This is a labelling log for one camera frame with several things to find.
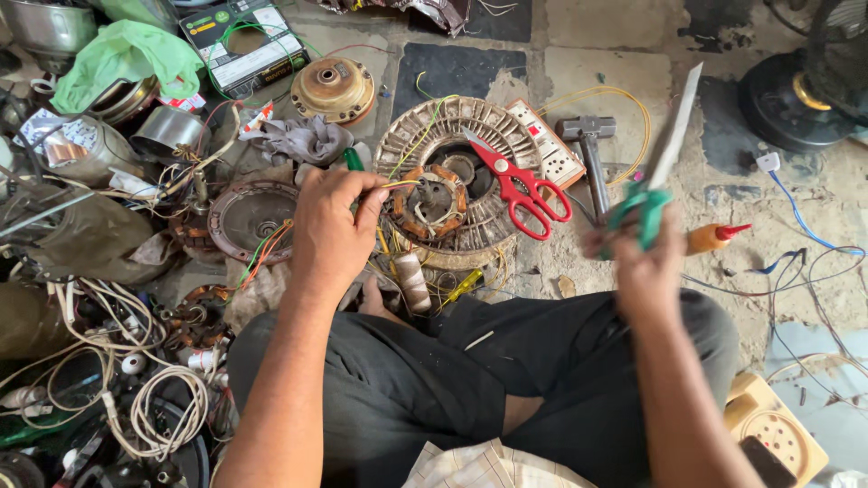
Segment person's left hand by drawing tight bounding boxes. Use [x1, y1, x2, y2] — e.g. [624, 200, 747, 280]
[289, 169, 392, 290]

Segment person's right hand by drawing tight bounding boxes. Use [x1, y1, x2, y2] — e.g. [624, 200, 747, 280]
[586, 202, 687, 328]

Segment knife with green taped handle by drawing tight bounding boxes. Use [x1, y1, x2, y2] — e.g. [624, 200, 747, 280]
[601, 62, 705, 261]

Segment orange bottle with red nozzle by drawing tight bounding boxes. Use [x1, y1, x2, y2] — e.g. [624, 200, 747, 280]
[685, 222, 753, 257]

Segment grey metal hammer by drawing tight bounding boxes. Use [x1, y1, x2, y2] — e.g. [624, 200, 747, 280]
[555, 115, 618, 226]

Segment white orange socket board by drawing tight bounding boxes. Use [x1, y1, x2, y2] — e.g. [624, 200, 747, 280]
[505, 98, 588, 191]

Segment copper wound fan stator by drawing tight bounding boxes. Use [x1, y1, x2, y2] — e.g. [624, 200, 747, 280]
[390, 164, 469, 242]

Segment black phone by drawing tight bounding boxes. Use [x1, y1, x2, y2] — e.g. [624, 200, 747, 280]
[738, 435, 799, 488]

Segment white thread spool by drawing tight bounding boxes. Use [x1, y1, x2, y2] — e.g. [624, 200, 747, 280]
[392, 251, 434, 314]

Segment ribbed metal fan motor housing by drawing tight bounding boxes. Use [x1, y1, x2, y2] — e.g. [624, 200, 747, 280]
[373, 95, 545, 272]

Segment person's black trousers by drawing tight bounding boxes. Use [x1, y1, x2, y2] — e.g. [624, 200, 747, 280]
[226, 287, 741, 488]

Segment person's checked shirt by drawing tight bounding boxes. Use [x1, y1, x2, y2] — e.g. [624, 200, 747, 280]
[403, 437, 599, 488]

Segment brown round fan motor cover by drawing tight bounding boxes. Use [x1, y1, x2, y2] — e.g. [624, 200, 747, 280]
[291, 56, 377, 127]

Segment grey crumpled cloth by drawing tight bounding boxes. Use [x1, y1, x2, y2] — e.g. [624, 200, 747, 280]
[239, 113, 355, 168]

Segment rusty round motor end plate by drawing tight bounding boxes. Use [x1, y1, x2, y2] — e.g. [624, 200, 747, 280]
[208, 179, 300, 266]

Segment black green cardboard box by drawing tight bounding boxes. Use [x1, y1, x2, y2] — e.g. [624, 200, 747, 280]
[179, 0, 312, 102]

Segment small copper wound stator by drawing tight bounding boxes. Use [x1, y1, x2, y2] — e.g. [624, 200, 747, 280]
[163, 284, 236, 351]

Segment shiny metal cylinder can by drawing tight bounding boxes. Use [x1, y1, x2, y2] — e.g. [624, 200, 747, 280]
[129, 105, 206, 161]

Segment green plastic bag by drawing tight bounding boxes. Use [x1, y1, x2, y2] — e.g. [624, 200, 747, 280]
[50, 18, 206, 115]

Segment steel pot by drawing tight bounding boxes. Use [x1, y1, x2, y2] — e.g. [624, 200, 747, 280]
[0, 0, 100, 59]

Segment long yellow wire loop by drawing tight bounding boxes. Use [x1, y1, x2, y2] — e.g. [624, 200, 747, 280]
[536, 85, 652, 188]

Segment white plug with blue cable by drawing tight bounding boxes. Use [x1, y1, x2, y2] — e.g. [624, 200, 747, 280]
[755, 152, 868, 257]

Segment tangle of thin dark cables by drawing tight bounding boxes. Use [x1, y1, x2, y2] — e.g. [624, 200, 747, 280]
[681, 245, 868, 411]

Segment red handled scissors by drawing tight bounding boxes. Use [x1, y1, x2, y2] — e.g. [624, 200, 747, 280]
[462, 127, 573, 242]

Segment black pedestal fan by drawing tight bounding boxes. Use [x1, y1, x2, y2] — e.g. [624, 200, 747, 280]
[737, 0, 868, 155]

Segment yellow handled screwdriver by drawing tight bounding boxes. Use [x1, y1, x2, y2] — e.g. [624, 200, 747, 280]
[439, 268, 485, 307]

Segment yellow wooden switch board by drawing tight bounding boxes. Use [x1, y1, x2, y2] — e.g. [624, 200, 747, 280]
[723, 371, 830, 488]

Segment thin green wire loop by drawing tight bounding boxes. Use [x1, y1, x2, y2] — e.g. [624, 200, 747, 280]
[205, 19, 324, 107]

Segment white coiled cable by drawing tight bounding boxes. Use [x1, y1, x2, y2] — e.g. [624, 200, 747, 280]
[102, 365, 212, 463]

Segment heap of cables and parts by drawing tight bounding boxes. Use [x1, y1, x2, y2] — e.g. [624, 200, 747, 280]
[0, 68, 238, 488]

